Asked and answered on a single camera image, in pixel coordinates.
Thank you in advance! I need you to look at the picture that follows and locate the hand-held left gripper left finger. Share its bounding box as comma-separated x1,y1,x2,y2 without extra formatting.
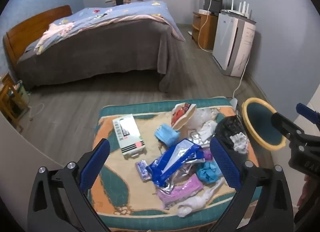
27,138,112,232

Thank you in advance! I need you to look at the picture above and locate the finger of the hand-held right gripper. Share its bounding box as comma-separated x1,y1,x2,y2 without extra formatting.
271,113,307,145
296,103,320,126

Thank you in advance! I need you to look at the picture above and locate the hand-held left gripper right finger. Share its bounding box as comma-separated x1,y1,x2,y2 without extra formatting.
209,136,294,232

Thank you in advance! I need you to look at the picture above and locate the teal bin with yellow rim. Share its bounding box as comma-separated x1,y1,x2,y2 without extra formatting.
241,97,287,151

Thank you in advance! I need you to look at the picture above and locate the blue wipes packet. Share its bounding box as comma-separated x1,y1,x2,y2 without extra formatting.
146,138,204,190

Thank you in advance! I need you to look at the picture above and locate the clear plastic bag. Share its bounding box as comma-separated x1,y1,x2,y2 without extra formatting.
187,107,220,130

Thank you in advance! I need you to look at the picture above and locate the person's right forearm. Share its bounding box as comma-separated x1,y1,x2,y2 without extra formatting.
297,174,317,207

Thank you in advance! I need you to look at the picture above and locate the teal glove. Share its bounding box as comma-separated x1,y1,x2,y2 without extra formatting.
196,161,223,185

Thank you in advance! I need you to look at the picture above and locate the crumpled white paper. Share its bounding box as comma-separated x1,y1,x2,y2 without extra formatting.
230,132,250,154

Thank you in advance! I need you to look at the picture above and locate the teal and orange floor mat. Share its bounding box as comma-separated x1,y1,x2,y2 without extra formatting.
87,96,262,232

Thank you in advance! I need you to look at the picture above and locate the black plastic bag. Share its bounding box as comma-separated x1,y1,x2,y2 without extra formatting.
214,116,248,153

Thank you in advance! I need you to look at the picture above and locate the silver foil wrapper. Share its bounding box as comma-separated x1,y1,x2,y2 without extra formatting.
187,130,213,148

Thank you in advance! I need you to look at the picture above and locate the crumpled white tissue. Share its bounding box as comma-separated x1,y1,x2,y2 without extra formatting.
197,120,218,143

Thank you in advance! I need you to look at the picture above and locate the white cardboard box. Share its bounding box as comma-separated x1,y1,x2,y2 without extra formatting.
112,114,147,160

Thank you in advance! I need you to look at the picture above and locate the long white tissue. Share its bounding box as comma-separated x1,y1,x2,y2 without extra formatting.
177,177,224,219

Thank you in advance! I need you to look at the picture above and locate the small purple white wrapper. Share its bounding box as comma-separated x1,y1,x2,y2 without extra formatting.
135,160,152,182

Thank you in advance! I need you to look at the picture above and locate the pink plastic packet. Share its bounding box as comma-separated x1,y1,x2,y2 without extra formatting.
157,174,203,210

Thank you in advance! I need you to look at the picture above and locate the red and white snack bag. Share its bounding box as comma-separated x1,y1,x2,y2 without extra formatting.
171,102,197,131

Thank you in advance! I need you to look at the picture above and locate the blue face mask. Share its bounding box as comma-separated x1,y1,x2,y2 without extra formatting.
154,123,181,147

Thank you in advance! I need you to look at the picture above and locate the white door panel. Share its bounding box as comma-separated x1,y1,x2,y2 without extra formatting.
0,111,65,222

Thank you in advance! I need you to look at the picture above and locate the white air purifier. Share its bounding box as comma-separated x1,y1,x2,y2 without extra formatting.
212,10,257,77

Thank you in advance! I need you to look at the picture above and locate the wooden nightstand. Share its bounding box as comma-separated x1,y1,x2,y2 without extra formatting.
0,72,30,133

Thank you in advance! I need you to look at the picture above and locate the wooden television stand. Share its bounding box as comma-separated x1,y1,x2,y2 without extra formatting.
192,11,219,50

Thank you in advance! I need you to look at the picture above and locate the wooden bed with grey bedspread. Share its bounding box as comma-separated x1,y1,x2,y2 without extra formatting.
3,0,187,93

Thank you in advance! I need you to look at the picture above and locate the white router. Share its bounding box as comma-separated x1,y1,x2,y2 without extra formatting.
221,0,253,19

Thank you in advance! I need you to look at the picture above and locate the white floral cloth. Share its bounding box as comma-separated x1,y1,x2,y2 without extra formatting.
34,21,75,55

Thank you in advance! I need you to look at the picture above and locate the blue printed quilt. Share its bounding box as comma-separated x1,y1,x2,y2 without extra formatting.
25,0,187,53

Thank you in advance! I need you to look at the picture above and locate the white floor cable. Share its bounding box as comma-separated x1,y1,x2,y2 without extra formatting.
29,103,45,122

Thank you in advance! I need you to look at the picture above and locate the white wall cable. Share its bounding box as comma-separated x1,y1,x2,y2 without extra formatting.
197,0,238,53

